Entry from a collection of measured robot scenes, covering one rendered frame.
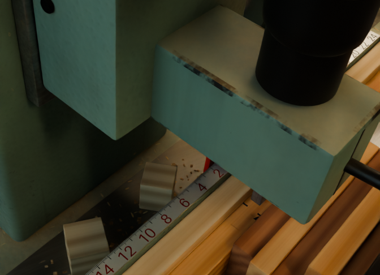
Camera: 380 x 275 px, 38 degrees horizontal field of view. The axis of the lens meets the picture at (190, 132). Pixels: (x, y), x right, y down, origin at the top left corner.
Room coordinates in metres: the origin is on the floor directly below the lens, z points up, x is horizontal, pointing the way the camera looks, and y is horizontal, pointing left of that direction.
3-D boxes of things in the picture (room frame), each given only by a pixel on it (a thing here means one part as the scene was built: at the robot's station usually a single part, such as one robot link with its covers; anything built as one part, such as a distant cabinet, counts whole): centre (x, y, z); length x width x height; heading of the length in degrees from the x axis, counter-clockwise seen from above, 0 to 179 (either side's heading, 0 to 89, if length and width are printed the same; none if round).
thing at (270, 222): (0.29, -0.10, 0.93); 0.18 x 0.02 x 0.05; 145
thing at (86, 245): (0.28, 0.08, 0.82); 0.04 x 0.04 x 0.04; 24
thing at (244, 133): (0.28, -0.04, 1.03); 0.14 x 0.07 x 0.09; 55
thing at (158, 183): (0.36, 0.03, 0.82); 0.03 x 0.03 x 0.04; 88
